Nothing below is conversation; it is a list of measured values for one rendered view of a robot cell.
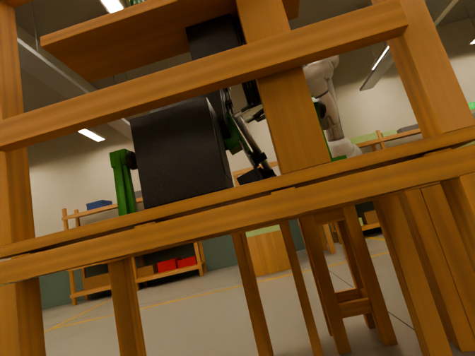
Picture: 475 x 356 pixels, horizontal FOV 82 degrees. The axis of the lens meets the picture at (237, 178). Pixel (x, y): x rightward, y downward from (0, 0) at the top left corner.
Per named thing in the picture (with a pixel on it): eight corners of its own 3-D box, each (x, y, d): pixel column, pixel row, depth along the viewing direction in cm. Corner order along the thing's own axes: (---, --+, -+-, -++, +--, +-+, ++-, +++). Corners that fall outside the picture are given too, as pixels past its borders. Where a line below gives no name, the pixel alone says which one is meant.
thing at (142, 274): (203, 276, 587) (183, 178, 628) (71, 306, 602) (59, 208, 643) (208, 272, 641) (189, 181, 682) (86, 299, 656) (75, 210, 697)
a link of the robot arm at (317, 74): (296, 73, 109) (309, 103, 114) (331, 53, 109) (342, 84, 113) (288, 74, 120) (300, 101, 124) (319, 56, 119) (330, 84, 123)
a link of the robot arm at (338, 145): (326, 172, 187) (359, 164, 183) (331, 178, 171) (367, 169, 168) (298, 57, 172) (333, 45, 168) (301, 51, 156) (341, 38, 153)
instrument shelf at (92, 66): (90, 83, 117) (88, 75, 118) (298, 18, 107) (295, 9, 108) (39, 46, 92) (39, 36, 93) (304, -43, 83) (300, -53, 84)
